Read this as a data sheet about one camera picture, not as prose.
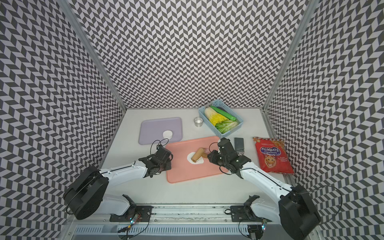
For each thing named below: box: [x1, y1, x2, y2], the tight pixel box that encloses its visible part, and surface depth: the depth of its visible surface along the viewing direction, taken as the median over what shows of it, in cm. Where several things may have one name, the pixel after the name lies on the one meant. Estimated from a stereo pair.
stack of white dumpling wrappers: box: [162, 130, 173, 140], surface depth 103 cm
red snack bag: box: [253, 137, 295, 175], surface depth 93 cm
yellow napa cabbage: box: [204, 106, 229, 127], surface depth 107 cm
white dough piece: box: [187, 152, 204, 165], surface depth 93 cm
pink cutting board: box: [166, 136, 228, 184], surface depth 88 cm
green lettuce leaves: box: [215, 120, 239, 134], surface depth 101 cm
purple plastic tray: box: [138, 117, 183, 145], surface depth 109 cm
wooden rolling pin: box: [191, 147, 208, 163], surface depth 93 cm
